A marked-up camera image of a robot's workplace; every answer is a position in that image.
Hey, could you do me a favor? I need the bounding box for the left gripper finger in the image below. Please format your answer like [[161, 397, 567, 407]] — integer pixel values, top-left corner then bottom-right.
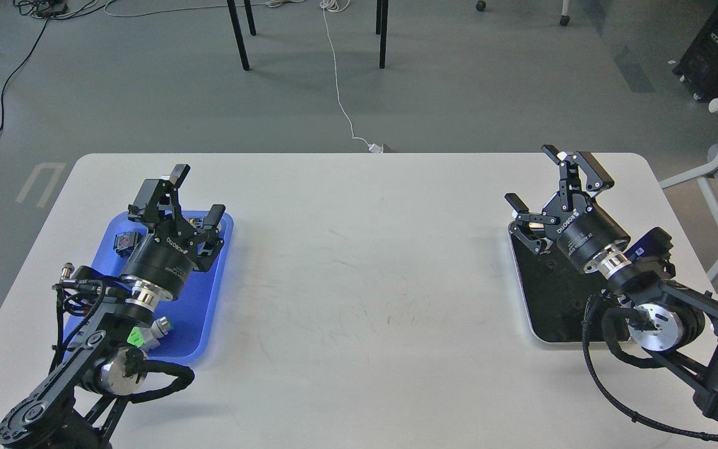
[[128, 164, 191, 226], [196, 204, 226, 272]]

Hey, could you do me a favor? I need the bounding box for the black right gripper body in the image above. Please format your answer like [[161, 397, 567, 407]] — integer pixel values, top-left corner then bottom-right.
[[543, 195, 631, 273]]

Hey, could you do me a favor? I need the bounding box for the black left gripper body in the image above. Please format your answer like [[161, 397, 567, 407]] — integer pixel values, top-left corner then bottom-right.
[[120, 216, 205, 301]]

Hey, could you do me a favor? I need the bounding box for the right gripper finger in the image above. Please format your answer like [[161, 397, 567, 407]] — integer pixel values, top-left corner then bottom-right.
[[542, 145, 615, 213], [505, 193, 562, 255]]

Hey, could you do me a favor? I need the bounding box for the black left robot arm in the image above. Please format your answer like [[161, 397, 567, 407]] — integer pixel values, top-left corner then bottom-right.
[[0, 164, 225, 448]]

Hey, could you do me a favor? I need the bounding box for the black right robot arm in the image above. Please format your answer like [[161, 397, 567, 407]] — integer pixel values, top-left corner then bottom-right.
[[505, 144, 718, 442]]

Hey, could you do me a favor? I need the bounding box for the green silver connector part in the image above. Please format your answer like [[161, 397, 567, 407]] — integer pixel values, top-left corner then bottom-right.
[[127, 316, 173, 352]]

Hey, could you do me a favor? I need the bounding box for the black red electronic module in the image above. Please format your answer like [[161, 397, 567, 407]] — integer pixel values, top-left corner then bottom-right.
[[112, 231, 143, 258]]

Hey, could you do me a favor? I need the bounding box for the blue plastic tray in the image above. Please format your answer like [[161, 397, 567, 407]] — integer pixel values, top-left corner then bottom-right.
[[92, 212, 234, 365]]

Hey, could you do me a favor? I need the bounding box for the metal tray with black mat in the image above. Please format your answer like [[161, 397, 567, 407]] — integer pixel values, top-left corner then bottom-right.
[[510, 234, 618, 344]]

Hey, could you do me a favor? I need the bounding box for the black table leg left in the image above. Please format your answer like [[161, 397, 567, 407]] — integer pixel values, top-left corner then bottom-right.
[[227, 0, 257, 71]]

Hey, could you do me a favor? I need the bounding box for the black table leg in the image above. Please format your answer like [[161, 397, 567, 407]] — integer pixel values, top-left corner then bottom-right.
[[227, 0, 257, 71], [375, 0, 390, 69]]

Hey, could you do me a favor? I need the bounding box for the black table leg right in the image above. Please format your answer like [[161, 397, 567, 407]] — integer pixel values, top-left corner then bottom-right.
[[375, 0, 390, 69]]

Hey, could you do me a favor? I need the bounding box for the white floor cable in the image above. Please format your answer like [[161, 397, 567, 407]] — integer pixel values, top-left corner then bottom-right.
[[105, 0, 383, 153]]

